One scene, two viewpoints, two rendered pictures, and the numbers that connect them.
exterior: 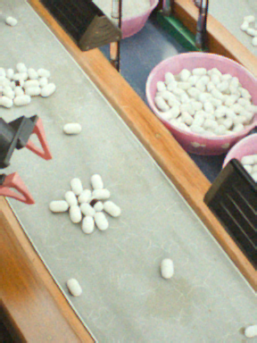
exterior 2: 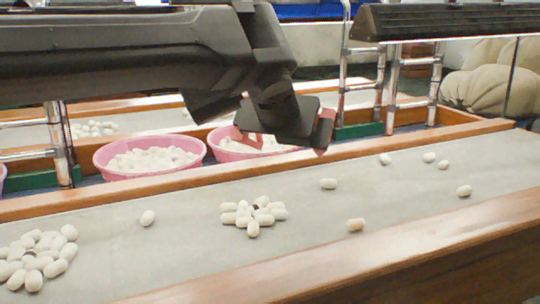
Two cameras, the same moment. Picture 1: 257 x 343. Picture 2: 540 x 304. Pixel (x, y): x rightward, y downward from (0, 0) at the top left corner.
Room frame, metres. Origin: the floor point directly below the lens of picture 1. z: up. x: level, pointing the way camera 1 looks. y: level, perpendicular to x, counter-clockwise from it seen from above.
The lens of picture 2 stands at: (0.66, 0.74, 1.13)
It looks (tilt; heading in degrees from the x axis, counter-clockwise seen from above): 21 degrees down; 278
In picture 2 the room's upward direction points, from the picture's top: straight up
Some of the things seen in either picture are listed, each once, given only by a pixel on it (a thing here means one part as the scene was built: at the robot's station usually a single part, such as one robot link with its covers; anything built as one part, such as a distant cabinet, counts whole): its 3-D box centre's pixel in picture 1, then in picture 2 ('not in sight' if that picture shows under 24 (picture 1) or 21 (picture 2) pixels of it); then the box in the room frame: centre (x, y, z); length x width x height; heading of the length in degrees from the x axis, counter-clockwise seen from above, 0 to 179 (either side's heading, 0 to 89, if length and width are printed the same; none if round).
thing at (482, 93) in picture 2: not in sight; (493, 91); (-0.67, -2.73, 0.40); 0.74 x 0.56 x 0.38; 29
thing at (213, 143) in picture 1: (205, 106); (153, 168); (1.07, -0.17, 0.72); 0.27 x 0.27 x 0.10
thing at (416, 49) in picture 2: not in sight; (413, 52); (-0.59, -5.65, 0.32); 0.42 x 0.42 x 0.64; 28
